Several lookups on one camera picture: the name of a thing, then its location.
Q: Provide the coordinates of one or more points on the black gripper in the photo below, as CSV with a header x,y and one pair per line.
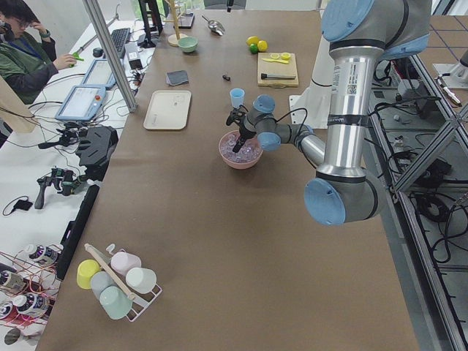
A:
x,y
243,131

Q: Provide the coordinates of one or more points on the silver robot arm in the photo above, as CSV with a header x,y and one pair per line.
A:
x,y
360,35

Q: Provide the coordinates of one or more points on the pink bowl of ice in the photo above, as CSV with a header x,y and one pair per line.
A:
x,y
248,155

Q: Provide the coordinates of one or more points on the light blue plastic cup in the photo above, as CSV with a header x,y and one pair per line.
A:
x,y
237,97

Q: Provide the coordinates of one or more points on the metal ice scoop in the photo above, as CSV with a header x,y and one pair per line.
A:
x,y
215,26

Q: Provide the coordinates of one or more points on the wooden cup tree stand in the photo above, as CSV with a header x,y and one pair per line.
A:
x,y
174,39

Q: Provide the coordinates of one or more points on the pink cup on rack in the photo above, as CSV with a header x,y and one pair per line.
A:
x,y
123,262

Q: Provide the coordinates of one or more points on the white cup on rack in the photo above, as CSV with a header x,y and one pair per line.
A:
x,y
142,280

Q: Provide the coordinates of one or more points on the grey cup on rack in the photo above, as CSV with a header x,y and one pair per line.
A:
x,y
99,282

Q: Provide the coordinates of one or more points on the yellow cup on rack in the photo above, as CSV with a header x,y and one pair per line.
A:
x,y
86,270

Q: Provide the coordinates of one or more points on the mint cup on rack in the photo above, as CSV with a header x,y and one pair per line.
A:
x,y
115,302

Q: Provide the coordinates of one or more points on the cream rabbit tray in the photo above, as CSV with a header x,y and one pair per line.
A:
x,y
168,110

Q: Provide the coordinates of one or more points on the wooden cutting board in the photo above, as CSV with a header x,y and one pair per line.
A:
x,y
277,68

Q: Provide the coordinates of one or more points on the grey folded cloth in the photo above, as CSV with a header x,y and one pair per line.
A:
x,y
177,78

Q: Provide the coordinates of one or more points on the yellow plastic knife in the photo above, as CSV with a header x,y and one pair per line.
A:
x,y
275,60

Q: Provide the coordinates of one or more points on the green lime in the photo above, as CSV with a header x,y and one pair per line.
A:
x,y
253,49

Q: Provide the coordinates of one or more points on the yellow lemon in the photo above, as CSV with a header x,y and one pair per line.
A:
x,y
252,40
262,46

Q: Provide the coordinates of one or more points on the green bowl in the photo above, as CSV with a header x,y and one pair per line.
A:
x,y
188,44

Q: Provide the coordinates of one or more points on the black folded stand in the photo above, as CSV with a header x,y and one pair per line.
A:
x,y
96,145

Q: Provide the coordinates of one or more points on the blue teach pendant far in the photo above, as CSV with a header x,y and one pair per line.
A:
x,y
99,73

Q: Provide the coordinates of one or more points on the blue teach pendant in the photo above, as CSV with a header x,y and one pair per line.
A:
x,y
99,73
82,103

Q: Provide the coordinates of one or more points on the black keyboard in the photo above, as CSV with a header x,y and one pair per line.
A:
x,y
120,37

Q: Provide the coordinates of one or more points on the blue teach pendant near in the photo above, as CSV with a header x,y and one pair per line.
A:
x,y
82,103

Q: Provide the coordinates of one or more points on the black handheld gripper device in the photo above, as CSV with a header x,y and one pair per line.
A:
x,y
63,181

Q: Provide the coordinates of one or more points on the black long bar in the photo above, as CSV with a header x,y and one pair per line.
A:
x,y
74,231

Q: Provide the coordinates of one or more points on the seated person green vest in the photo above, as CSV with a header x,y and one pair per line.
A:
x,y
29,60

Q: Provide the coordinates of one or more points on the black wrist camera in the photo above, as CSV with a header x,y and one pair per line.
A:
x,y
237,116

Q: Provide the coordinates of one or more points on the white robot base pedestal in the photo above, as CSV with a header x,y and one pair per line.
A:
x,y
313,105

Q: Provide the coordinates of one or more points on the aluminium frame post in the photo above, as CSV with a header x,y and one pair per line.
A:
x,y
100,26

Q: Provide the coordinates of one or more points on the white wire cup rack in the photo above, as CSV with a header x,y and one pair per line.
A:
x,y
140,302

